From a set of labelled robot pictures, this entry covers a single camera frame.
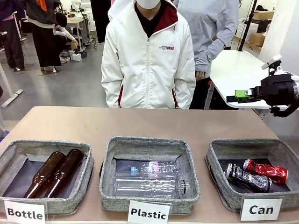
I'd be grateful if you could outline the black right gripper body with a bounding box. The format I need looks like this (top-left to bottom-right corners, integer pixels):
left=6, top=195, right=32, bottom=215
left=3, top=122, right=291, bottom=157
left=254, top=74, right=295, bottom=105

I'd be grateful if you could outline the red crushed can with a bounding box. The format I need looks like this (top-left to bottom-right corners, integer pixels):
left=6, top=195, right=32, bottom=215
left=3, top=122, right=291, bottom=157
left=242, top=158, right=289, bottom=185

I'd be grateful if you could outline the black crushed drink can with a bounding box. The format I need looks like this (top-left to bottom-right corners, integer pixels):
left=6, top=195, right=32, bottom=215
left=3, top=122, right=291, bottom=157
left=224, top=163, right=273, bottom=193

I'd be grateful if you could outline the clear plastic bottle black ring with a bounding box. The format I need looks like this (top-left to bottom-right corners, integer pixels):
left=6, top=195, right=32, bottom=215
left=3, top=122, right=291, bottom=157
left=114, top=172, right=189, bottom=199

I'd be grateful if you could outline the brown glass bottle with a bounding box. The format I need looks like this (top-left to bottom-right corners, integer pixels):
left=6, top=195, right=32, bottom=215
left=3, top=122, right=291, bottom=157
left=22, top=151, right=67, bottom=199
left=43, top=148, right=85, bottom=199

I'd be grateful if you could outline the grey-shirt person's left forearm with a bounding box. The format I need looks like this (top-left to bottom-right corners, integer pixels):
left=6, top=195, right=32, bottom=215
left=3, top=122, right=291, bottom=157
left=193, top=37, right=235, bottom=73

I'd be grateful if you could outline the person's left forearm white sleeve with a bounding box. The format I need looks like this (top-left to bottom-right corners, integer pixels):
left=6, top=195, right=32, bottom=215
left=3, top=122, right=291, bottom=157
left=172, top=72, right=196, bottom=110

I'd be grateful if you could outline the person's right forearm white sleeve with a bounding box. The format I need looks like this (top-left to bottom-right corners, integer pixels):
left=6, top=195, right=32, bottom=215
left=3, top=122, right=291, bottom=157
left=100, top=72, right=123, bottom=109

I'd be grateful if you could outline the grey fabric basket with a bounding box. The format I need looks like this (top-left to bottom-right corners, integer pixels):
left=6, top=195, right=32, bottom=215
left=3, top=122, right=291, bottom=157
left=0, top=139, right=95, bottom=215
left=205, top=139, right=299, bottom=212
left=99, top=136, right=201, bottom=214

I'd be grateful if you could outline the white Can label sign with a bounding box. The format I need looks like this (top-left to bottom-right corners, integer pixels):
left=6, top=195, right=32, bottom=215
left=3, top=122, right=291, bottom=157
left=240, top=197, right=284, bottom=222

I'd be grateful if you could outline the white table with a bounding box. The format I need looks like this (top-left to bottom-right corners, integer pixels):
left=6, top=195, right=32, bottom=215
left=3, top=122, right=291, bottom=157
left=204, top=49, right=297, bottom=121

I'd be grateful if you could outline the cardboard box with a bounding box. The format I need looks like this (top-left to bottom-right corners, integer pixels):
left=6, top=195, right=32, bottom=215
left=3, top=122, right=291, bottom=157
left=249, top=32, right=267, bottom=47
left=253, top=10, right=274, bottom=21

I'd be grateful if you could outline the black stand pole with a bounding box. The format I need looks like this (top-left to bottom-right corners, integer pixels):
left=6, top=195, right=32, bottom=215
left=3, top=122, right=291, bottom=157
left=237, top=0, right=257, bottom=52

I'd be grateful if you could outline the person in grey shirt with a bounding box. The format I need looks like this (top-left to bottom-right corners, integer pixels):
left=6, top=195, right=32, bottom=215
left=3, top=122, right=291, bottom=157
left=174, top=0, right=240, bottom=110

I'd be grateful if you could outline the person in white jacket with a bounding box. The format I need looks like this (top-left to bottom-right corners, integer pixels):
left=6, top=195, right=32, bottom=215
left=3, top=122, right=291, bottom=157
left=100, top=0, right=196, bottom=110

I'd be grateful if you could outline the labelled clear plastic bottle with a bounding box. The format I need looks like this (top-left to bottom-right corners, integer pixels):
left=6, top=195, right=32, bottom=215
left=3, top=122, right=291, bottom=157
left=129, top=160, right=182, bottom=179

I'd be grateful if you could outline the white face mask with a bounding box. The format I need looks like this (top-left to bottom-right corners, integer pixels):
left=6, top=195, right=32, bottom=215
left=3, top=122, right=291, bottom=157
left=135, top=0, right=162, bottom=10

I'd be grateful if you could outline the white Plastic label sign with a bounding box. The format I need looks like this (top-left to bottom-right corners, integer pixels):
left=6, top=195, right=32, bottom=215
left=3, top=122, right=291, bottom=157
left=127, top=200, right=172, bottom=224

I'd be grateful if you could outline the white desk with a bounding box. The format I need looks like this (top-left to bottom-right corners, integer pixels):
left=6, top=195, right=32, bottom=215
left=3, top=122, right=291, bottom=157
left=66, top=17, right=85, bottom=51

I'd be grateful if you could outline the crouching person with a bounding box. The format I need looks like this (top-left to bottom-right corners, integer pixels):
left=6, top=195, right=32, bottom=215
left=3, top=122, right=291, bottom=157
left=55, top=12, right=79, bottom=64

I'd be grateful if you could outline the white Bottle label sign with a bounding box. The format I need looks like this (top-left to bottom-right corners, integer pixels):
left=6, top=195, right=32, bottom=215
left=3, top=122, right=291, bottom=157
left=3, top=199, right=47, bottom=222

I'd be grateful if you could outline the black cable loop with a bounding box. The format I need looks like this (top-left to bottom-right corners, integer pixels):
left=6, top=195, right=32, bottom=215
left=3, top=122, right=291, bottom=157
left=270, top=99, right=299, bottom=118

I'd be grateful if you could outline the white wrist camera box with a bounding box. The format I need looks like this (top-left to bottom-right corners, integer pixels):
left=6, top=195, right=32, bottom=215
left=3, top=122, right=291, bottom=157
left=261, top=54, right=283, bottom=70

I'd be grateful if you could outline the white desk leg frame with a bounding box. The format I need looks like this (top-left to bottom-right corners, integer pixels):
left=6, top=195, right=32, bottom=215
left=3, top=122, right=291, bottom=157
left=0, top=62, right=24, bottom=108

